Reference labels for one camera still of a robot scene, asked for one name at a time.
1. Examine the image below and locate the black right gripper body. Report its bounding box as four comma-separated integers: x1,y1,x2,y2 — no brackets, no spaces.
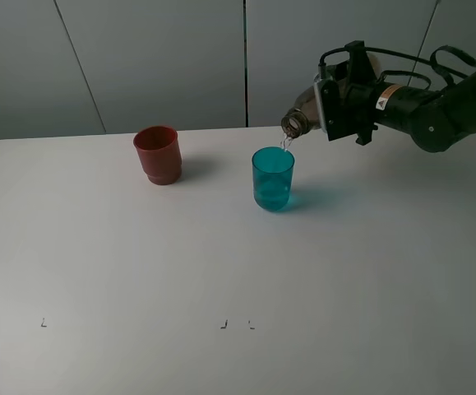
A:
346,82,417,134

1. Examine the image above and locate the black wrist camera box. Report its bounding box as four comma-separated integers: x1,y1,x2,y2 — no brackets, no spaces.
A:
313,61,358,142

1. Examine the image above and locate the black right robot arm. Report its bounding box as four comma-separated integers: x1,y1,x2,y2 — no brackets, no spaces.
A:
344,44,476,153

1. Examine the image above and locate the red plastic cup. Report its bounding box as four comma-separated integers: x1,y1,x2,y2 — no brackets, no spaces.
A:
133,126,182,185

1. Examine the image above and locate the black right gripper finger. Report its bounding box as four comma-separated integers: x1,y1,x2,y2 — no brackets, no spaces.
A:
344,40,377,85
355,125,377,146

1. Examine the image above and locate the smoky translucent water bottle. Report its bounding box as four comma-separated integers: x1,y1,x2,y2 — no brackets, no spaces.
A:
281,60,381,139

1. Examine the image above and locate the teal translucent plastic cup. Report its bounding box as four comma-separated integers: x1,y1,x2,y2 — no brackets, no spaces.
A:
252,146,295,211

